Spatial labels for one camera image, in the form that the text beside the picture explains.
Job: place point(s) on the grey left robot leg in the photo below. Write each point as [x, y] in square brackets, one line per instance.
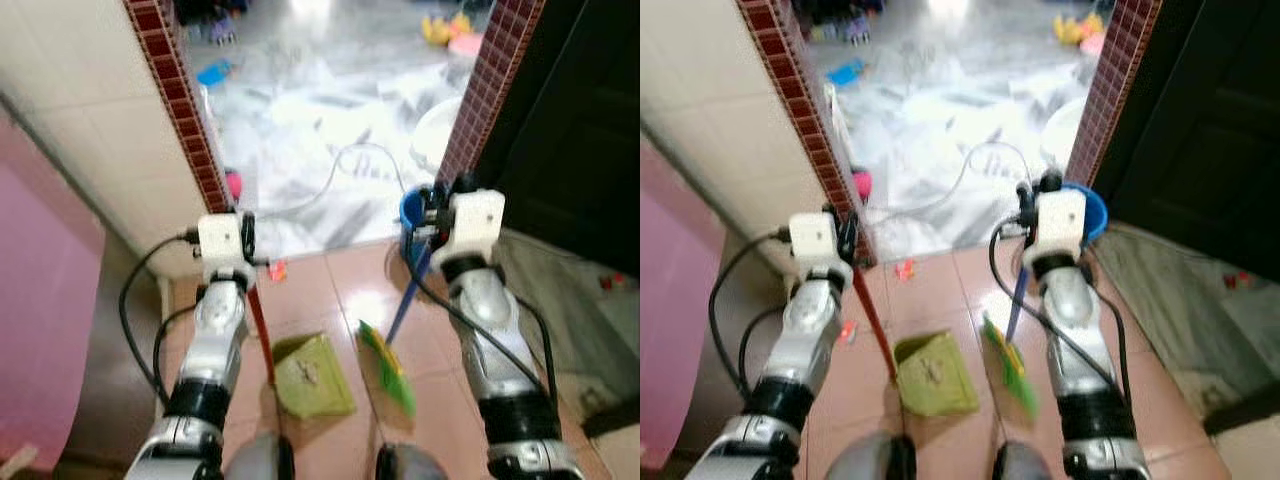
[870, 460]
[260, 460]

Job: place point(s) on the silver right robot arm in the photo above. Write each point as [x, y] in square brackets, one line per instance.
[1075, 320]
[490, 320]

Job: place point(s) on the small blue plastic item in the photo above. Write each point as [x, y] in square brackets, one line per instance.
[845, 72]
[213, 72]

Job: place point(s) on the dark shoes pile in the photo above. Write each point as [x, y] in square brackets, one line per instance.
[840, 20]
[210, 20]

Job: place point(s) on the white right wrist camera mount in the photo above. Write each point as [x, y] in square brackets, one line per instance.
[1060, 220]
[478, 225]

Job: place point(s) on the grey robot leg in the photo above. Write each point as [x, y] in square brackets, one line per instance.
[870, 460]
[410, 465]
[260, 460]
[1028, 463]

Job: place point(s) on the dark wooden door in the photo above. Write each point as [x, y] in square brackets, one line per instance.
[1200, 110]

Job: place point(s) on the small magenta object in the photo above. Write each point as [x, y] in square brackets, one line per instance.
[861, 184]
[234, 185]

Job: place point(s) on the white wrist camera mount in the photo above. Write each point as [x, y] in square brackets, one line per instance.
[1060, 220]
[222, 242]
[815, 238]
[478, 225]

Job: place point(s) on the white plastic basin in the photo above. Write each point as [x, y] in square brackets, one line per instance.
[435, 132]
[1060, 130]

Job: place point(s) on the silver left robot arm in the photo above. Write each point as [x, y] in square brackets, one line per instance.
[805, 340]
[215, 340]

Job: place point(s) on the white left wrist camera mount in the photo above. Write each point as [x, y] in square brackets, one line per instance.
[222, 242]
[815, 238]

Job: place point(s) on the grey right robot leg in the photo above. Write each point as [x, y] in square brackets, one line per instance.
[410, 465]
[1028, 463]

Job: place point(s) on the yellow plastic toy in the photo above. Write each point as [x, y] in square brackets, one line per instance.
[443, 29]
[1075, 27]

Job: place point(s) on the pink plastic bowl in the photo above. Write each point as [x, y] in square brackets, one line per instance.
[466, 45]
[1093, 44]

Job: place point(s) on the pink door panel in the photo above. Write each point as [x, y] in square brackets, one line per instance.
[45, 300]
[675, 310]

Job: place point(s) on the blue plastic bucket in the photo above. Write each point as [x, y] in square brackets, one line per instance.
[1095, 215]
[408, 212]

